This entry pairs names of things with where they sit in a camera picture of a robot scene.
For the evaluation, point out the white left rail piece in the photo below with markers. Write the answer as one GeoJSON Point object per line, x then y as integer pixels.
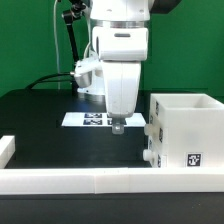
{"type": "Point", "coordinates": [7, 149]}

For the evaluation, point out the white marker sheet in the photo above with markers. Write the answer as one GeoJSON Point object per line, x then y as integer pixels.
{"type": "Point", "coordinates": [88, 119]}

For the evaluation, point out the white small drawer box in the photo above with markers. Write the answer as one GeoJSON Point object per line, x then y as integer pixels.
{"type": "Point", "coordinates": [155, 129]}

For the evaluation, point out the white drawer cabinet frame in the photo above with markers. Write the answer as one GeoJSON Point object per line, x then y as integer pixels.
{"type": "Point", "coordinates": [195, 129]}

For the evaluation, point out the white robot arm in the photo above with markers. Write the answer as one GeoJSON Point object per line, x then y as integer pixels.
{"type": "Point", "coordinates": [124, 14]}

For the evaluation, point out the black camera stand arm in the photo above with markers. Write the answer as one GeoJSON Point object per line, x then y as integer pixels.
{"type": "Point", "coordinates": [70, 16]}

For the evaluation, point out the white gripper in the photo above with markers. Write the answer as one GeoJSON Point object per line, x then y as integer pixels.
{"type": "Point", "coordinates": [120, 52]}

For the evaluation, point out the white L-shaped boundary rail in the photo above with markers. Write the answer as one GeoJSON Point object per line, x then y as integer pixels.
{"type": "Point", "coordinates": [106, 180]}

